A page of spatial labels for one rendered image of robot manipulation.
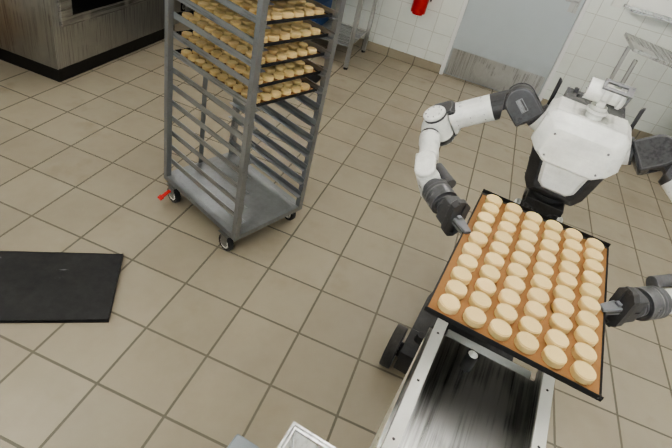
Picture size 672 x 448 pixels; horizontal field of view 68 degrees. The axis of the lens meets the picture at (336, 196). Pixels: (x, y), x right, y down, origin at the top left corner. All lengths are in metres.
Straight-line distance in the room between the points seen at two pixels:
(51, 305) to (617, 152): 2.25
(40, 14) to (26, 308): 2.19
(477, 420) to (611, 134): 0.93
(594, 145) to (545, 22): 3.89
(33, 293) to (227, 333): 0.85
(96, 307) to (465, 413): 1.68
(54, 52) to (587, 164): 3.46
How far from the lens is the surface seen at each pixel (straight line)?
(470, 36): 5.58
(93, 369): 2.30
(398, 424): 1.19
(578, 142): 1.70
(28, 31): 4.20
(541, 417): 1.36
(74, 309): 2.47
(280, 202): 2.83
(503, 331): 1.20
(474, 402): 1.37
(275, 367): 2.28
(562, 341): 1.27
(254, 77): 2.09
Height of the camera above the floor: 1.88
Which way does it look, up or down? 36 degrees down
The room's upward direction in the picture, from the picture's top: 15 degrees clockwise
